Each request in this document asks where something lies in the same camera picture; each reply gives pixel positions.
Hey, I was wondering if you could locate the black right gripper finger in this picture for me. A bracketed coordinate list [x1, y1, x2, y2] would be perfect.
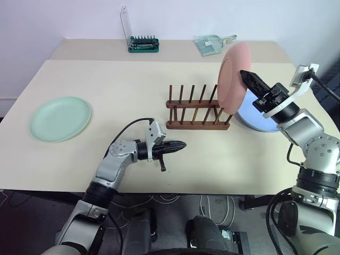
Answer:
[240, 69, 272, 100]

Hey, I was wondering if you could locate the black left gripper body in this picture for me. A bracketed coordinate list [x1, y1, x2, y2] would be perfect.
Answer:
[153, 143, 168, 172]

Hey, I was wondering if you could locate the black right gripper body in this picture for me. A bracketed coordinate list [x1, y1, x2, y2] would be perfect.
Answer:
[252, 82, 291, 114]

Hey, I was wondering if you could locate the pink plate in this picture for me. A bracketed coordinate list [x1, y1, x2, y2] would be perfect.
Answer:
[217, 41, 252, 115]

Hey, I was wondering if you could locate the wooden dish rack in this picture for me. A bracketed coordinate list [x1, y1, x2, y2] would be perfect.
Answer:
[166, 84, 231, 131]

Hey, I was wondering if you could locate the blue plate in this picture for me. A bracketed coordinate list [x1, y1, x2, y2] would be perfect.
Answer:
[235, 89, 283, 133]

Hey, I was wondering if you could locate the green dustpan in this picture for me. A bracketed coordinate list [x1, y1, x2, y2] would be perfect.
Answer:
[193, 34, 239, 57]

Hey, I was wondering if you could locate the dark rounded shape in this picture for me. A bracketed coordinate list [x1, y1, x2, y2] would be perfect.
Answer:
[122, 209, 158, 255]
[185, 215, 224, 251]

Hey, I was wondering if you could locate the green screwdriver bit set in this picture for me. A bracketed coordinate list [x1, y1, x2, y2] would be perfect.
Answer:
[119, 5, 160, 54]

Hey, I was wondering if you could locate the green plate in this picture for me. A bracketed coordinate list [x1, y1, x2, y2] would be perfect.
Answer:
[29, 96, 92, 143]

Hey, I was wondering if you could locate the black box with silver latch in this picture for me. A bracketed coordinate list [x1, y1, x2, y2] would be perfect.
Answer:
[221, 229, 250, 255]

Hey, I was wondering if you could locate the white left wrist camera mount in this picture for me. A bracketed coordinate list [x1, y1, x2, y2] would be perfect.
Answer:
[144, 120, 168, 163]

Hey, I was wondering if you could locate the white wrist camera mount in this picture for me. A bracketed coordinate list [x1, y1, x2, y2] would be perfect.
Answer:
[144, 120, 168, 163]
[262, 63, 320, 119]

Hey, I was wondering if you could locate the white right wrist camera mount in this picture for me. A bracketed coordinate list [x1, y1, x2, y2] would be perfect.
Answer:
[262, 63, 320, 119]

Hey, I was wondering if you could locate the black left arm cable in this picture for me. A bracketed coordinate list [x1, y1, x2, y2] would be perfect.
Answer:
[105, 117, 155, 157]

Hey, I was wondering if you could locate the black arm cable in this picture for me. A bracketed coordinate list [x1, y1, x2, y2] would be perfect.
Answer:
[304, 68, 340, 101]
[105, 117, 155, 157]

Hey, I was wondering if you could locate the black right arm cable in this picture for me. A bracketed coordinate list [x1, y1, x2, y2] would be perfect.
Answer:
[304, 68, 340, 101]

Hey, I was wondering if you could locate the white floor cable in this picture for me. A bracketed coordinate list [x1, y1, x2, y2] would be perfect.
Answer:
[198, 195, 235, 227]

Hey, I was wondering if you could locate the black table frame bracket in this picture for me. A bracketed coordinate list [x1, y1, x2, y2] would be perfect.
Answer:
[238, 195, 270, 211]

